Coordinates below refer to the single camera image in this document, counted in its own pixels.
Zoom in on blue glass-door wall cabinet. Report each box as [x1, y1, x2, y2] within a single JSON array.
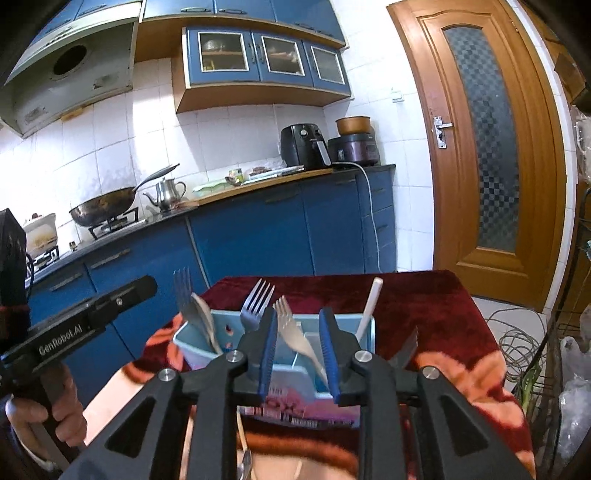
[[174, 25, 353, 114]]

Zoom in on blue kitchen base cabinets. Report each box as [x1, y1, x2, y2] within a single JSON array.
[[25, 164, 398, 408]]

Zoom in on metal door handle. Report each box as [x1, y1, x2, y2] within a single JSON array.
[[431, 115, 456, 150]]

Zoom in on person's left hand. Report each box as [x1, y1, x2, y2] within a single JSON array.
[[4, 367, 88, 462]]

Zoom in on white plastic bag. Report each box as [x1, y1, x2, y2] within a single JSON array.
[[556, 336, 591, 462]]

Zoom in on tray of food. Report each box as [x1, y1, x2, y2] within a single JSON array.
[[246, 165, 306, 180]]

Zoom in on blue upper wall cabinets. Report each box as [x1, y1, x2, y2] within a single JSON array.
[[142, 0, 347, 48]]

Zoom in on white plastic utensil handle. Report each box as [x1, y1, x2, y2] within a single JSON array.
[[355, 277, 385, 341]]

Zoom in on white plastic spoon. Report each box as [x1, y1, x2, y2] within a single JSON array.
[[191, 292, 223, 354]]

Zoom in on steel kettle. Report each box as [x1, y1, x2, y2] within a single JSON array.
[[143, 178, 188, 213]]

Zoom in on blue plastic utensil box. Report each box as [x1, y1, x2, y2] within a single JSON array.
[[173, 310, 376, 429]]

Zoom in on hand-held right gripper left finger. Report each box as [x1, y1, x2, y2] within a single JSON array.
[[65, 307, 280, 480]]

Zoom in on black air fryer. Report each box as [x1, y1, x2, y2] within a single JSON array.
[[280, 124, 332, 169]]

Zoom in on gas stove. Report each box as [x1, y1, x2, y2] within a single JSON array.
[[28, 207, 140, 271]]

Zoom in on coiled cables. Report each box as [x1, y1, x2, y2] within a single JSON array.
[[484, 306, 556, 394]]

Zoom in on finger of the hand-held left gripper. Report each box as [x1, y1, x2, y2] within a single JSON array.
[[87, 276, 158, 326]]

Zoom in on range hood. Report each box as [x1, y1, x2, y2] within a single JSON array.
[[0, 0, 142, 138]]

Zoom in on wooden door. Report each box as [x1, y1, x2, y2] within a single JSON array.
[[387, 0, 574, 311]]

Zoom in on brown pot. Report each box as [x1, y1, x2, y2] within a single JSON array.
[[335, 115, 373, 137]]

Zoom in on black wok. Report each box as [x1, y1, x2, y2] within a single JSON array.
[[69, 162, 181, 227]]

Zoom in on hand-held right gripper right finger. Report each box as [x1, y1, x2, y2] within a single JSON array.
[[318, 307, 536, 480]]

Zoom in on floral printed blanket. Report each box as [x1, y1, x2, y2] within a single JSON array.
[[83, 270, 539, 480]]

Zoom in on white cooking pot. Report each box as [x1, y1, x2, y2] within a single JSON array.
[[23, 213, 59, 256]]

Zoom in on small metal utensil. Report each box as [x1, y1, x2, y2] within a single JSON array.
[[237, 445, 254, 480]]

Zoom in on white power cable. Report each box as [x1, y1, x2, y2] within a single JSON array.
[[332, 161, 385, 274]]

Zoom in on dark rice cooker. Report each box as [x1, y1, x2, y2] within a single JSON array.
[[327, 134, 382, 168]]

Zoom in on small stainless steel fork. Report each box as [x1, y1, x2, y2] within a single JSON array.
[[273, 296, 329, 385]]

